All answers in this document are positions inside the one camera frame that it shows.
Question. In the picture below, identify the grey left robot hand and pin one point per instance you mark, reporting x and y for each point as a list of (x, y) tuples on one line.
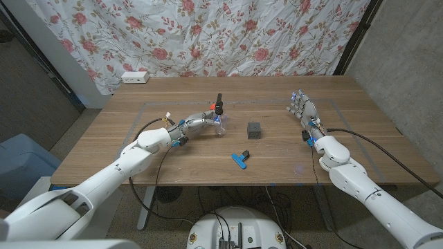
[(192, 124)]

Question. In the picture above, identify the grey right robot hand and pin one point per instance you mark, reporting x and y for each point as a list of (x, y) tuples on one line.
[(308, 110)]

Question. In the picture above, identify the clear plastic spray bottle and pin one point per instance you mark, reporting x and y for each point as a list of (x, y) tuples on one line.
[(221, 129)]

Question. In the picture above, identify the black spray bottle cap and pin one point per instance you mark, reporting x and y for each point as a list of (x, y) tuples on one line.
[(218, 103)]

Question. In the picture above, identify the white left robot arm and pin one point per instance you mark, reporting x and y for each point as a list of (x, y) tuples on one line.
[(104, 180)]

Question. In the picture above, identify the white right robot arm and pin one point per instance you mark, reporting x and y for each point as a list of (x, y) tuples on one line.
[(373, 197)]

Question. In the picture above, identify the dark grey block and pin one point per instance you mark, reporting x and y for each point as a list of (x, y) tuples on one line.
[(254, 130)]

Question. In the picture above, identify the blue and black clip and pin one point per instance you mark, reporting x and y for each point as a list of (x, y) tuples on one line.
[(239, 160)]

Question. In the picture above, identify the black round floor object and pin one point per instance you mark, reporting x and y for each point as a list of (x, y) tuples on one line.
[(167, 193)]

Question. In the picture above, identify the white power strip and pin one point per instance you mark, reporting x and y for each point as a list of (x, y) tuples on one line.
[(135, 77)]

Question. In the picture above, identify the black backdrop stand pole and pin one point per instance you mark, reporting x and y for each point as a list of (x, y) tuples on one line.
[(60, 84), (357, 38)]

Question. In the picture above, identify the floral backdrop cloth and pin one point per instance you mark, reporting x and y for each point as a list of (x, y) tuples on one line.
[(173, 34)]

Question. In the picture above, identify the white table leg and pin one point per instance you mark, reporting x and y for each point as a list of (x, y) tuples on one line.
[(145, 207), (323, 207)]

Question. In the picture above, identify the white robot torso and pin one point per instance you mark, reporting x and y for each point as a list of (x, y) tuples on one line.
[(207, 228)]

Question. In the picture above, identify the blue plastic bin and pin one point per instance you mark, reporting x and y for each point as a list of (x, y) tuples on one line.
[(20, 155)]

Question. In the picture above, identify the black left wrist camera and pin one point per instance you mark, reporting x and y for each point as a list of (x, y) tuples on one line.
[(183, 140)]

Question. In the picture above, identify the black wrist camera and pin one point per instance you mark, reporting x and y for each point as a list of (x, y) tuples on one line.
[(183, 140), (305, 135)]

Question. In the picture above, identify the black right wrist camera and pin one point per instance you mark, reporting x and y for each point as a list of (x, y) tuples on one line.
[(305, 135)]

